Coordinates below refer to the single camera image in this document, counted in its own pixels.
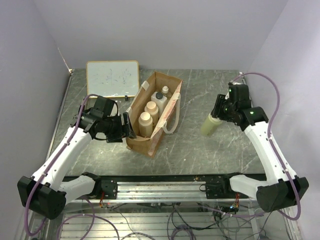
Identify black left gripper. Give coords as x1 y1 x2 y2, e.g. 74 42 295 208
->
103 112 137 143

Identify green bottle white cap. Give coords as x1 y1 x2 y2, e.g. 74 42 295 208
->
200 113 222 137

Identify beige bottle front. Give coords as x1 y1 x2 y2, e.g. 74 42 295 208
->
138 112 153 138

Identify beige bottle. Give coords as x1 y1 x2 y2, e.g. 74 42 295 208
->
144 101 159 127
138 112 153 138

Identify brown canvas tote bag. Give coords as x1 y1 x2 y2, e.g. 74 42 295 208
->
125 72 183 158

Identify white square bottle black cap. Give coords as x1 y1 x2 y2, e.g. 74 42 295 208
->
151 91 168 117

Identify small white round bottle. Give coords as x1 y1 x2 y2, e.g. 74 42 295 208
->
161 85 172 100

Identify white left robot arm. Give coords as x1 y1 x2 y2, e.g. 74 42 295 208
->
17 112 136 220

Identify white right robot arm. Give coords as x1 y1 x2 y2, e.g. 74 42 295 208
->
209 94 309 213

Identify yellow-framed whiteboard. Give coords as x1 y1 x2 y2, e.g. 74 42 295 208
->
86 60 140 98

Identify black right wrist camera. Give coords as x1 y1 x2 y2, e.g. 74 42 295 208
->
228 84 250 103

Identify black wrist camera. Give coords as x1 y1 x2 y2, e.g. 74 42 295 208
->
228 84 250 103
92 95 118 119

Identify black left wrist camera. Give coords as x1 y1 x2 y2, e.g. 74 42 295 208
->
92 95 118 119

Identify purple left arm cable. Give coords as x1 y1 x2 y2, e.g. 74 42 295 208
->
23 93 101 237

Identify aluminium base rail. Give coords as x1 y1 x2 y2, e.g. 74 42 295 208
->
62 173 291 203

